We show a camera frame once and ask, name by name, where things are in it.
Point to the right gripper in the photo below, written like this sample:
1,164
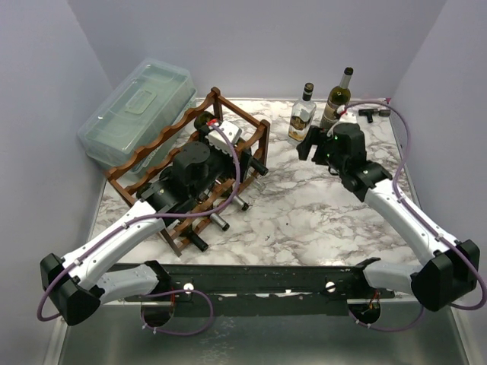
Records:
317,138

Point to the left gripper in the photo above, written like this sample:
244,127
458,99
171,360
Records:
230,169

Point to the dark bottle white label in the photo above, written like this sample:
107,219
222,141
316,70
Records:
247,160

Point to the clear square whisky bottle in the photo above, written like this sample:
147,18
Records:
302,114

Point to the clear glass wine bottle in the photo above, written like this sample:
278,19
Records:
253,181

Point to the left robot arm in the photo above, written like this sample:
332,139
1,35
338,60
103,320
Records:
139,223

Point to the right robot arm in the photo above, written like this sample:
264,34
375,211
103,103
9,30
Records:
447,267

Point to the brown wooden wine rack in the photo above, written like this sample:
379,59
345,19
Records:
204,171

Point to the green bottle in rack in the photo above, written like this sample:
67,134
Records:
165,197

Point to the tall green wine bottle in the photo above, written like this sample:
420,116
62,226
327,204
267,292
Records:
339,95

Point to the small black T fitting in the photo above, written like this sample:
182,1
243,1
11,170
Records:
370,113

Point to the clear plastic storage box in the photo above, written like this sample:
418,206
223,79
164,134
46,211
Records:
155,95

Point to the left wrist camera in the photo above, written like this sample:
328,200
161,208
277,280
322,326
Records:
223,134

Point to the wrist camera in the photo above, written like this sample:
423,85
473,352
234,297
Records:
223,134
341,110

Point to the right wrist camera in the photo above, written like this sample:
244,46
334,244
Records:
341,110

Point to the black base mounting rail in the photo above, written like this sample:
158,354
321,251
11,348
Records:
233,290

